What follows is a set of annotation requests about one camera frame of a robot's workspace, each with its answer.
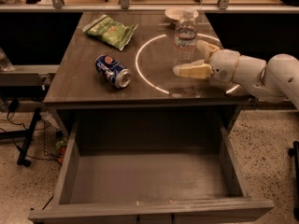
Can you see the grey wooden cabinet counter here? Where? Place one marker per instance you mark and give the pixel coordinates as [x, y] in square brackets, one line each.
[77, 85]

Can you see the black metal stand leg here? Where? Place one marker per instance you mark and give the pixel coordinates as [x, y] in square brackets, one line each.
[27, 138]

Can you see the white paper bowl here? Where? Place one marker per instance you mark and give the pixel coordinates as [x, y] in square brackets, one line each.
[181, 16]

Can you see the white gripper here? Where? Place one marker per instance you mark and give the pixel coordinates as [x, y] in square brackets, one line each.
[223, 66]

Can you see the black stand at right edge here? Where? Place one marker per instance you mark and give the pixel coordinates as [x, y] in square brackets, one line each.
[294, 154]

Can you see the blue pepsi soda can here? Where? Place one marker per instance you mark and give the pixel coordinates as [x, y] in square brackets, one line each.
[113, 71]

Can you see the open grey top drawer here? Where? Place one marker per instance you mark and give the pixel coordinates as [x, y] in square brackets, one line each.
[150, 167]

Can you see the wire mesh basket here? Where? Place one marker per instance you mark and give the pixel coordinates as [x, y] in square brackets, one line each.
[55, 144]

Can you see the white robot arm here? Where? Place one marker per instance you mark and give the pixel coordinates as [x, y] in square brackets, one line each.
[271, 81]

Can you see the clear bottle at left edge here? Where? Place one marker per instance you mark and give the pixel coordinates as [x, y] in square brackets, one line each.
[5, 63]

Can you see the green chip bag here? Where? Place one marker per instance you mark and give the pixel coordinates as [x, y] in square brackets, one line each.
[112, 32]

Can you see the clear plastic water bottle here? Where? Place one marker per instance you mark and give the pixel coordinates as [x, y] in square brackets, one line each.
[185, 38]

